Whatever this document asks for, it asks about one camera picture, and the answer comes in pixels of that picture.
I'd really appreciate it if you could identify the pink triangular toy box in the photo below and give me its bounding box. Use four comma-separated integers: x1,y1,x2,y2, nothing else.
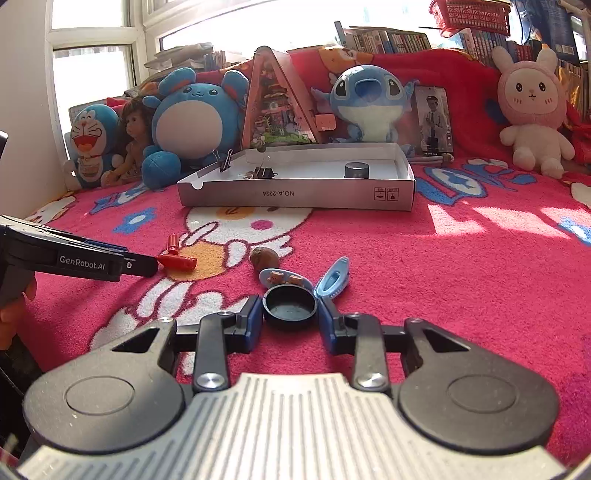
242,46,337,150

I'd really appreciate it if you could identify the red plastic basket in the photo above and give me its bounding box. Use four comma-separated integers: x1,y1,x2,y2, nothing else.
429,0,511,38

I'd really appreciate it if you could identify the black smartphone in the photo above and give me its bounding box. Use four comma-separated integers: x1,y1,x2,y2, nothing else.
415,86,454,155

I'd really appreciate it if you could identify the black round lid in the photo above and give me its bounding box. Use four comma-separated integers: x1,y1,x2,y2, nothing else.
263,284,318,330

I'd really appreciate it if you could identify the light blue hair clip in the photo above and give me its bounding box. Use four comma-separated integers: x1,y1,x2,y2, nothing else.
314,257,349,299

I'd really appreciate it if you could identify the white cardboard box tray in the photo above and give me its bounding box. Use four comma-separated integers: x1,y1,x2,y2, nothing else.
177,143,416,211

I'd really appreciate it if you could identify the grey phone lanyard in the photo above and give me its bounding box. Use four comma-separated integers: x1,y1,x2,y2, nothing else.
407,151,456,165

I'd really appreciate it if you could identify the black round puck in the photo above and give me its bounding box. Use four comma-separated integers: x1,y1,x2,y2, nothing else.
345,161,370,179

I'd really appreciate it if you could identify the blue round mouse plush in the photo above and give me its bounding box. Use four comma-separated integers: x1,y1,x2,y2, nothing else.
141,67,249,190

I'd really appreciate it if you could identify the Doraemon plush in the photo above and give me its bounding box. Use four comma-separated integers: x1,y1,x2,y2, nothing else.
63,104,124,191

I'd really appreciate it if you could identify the pink bunny plush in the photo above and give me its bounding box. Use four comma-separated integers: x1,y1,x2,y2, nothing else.
492,46,575,179

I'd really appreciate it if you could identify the black binder clip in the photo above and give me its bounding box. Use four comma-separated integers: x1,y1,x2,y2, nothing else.
252,166,276,180

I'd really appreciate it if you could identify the brown haired doll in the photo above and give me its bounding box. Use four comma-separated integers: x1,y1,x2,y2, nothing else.
105,96,154,186

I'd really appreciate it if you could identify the person left hand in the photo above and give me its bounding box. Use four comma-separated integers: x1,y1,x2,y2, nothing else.
0,278,37,351

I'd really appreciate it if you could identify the small binder clip on box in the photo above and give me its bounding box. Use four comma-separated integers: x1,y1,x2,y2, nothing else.
211,149,233,173

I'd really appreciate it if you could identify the blue bear hair clip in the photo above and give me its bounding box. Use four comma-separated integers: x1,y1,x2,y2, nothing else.
259,268,314,291

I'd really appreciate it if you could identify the red cartoon blanket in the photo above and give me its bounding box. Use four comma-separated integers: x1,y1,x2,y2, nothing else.
19,50,590,464

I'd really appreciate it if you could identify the blue Stitch plush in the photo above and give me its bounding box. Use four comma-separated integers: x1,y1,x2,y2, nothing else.
311,65,419,143

